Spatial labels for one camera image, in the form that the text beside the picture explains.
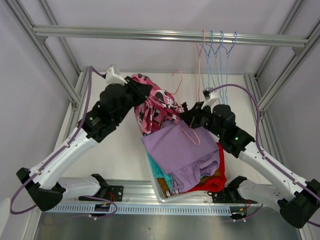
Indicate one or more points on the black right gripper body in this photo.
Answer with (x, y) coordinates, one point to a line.
(202, 117)

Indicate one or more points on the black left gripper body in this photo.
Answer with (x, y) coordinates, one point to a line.
(132, 98)

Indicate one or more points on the pink wire hanger camouflage trousers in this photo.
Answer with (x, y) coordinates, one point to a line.
(182, 105)

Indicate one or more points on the blue wire hanger brown trousers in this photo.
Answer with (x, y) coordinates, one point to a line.
(218, 59)

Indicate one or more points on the red trousers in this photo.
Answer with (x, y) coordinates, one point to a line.
(217, 181)

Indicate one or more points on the pink wire hanger lilac trousers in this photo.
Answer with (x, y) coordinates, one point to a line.
(199, 50)

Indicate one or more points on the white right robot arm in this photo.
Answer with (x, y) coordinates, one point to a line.
(294, 197)

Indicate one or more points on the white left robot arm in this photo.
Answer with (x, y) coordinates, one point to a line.
(45, 182)

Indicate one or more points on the white plastic mesh basket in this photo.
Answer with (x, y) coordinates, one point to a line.
(160, 195)

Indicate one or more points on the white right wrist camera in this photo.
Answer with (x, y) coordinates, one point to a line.
(210, 97)

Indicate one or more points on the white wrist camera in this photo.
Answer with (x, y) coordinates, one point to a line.
(210, 97)
(112, 76)

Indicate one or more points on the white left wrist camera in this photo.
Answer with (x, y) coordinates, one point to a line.
(112, 76)

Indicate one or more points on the right aluminium frame struts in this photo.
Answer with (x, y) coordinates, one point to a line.
(280, 64)

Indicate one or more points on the aluminium frame struts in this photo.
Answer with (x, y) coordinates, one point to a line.
(56, 54)
(280, 64)

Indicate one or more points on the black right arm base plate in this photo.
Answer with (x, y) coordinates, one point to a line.
(228, 196)

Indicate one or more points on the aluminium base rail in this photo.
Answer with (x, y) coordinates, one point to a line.
(135, 191)

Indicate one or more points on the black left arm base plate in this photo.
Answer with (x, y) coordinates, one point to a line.
(112, 193)

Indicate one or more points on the left aluminium frame struts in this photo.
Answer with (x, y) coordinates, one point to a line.
(56, 54)

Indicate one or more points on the aluminium hanging rail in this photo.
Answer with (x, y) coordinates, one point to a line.
(270, 40)

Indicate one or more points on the white slotted cable duct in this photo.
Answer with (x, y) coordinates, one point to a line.
(142, 209)

